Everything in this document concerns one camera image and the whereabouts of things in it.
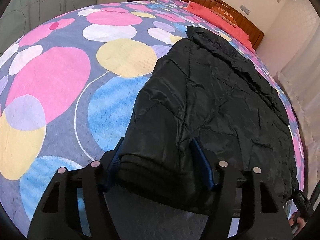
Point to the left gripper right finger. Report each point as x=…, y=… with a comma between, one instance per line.
x=244, y=206

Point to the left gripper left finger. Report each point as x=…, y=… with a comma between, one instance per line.
x=73, y=206

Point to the black puffer jacket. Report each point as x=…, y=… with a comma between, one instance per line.
x=205, y=89

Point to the person's hand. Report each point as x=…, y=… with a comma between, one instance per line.
x=296, y=221

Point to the colourful polka dot bedspread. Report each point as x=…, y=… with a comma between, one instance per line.
x=68, y=89

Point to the right beige curtain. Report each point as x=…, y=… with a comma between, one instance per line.
x=300, y=80

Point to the orange embroidered cushion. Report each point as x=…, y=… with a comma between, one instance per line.
x=225, y=15

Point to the red pillow blanket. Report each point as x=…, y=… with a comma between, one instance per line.
x=214, y=19

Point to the frosted glass wardrobe door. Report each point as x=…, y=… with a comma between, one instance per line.
x=21, y=16

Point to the wooden headboard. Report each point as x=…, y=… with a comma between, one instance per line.
x=255, y=35

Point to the wall power outlet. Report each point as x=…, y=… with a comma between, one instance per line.
x=244, y=9

